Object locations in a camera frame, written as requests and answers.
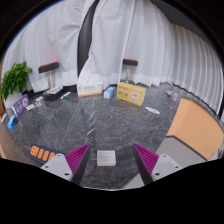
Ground white curtain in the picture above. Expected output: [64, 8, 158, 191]
[1, 0, 224, 115]

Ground white tube green cap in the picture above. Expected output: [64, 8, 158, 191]
[60, 91, 72, 101]

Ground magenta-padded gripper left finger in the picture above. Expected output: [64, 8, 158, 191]
[40, 143, 93, 186]

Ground white stack of packets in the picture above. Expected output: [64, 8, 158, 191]
[46, 85, 64, 96]

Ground wide red-topped black stool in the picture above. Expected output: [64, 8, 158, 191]
[37, 61, 68, 102]

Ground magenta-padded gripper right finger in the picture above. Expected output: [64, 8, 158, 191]
[132, 143, 184, 186]

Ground small blue and white box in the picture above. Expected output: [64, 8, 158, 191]
[103, 86, 116, 100]

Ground green potted plant white pot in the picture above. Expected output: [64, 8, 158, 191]
[0, 61, 34, 110]

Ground blue power strip orange sockets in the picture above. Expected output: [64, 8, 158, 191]
[27, 142, 66, 165]

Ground small clear plastic box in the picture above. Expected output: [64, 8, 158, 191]
[33, 95, 45, 108]

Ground white multi-port charger block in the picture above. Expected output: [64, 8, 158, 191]
[91, 149, 118, 168]

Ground flat white packet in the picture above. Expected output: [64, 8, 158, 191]
[0, 112, 9, 124]

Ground small red-topped black stool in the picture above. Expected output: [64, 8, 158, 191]
[121, 58, 139, 85]

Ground white and orange carton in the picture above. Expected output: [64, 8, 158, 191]
[76, 81, 105, 99]

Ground yellow printed box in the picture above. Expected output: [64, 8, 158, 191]
[116, 81, 147, 107]

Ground purple printed box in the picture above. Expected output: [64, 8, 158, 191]
[11, 93, 31, 119]

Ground small purple jar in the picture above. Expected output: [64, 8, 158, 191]
[169, 92, 179, 103]

